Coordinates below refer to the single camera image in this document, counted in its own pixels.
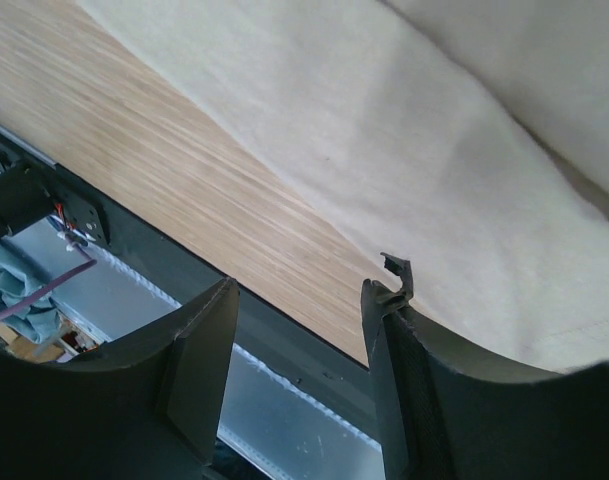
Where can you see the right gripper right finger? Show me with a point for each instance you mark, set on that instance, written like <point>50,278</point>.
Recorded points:
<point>448,408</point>

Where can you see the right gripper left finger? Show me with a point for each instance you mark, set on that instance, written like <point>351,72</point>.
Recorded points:
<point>144,406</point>

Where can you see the beige t shirt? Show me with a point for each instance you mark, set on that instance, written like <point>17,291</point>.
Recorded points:
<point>402,152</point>

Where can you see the white slotted cable duct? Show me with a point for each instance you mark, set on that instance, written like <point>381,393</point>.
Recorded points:
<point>288,386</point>

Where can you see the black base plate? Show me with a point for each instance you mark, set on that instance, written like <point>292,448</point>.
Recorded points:
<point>140,277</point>

